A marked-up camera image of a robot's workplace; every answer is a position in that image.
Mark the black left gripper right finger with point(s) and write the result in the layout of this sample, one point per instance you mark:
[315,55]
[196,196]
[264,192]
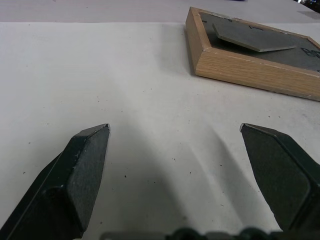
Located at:
[282,175]

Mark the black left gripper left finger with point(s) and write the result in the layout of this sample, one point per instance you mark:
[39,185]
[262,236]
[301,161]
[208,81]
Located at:
[75,180]

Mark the wooden tray with grey tile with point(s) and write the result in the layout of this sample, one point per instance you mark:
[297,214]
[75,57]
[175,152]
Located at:
[225,65]

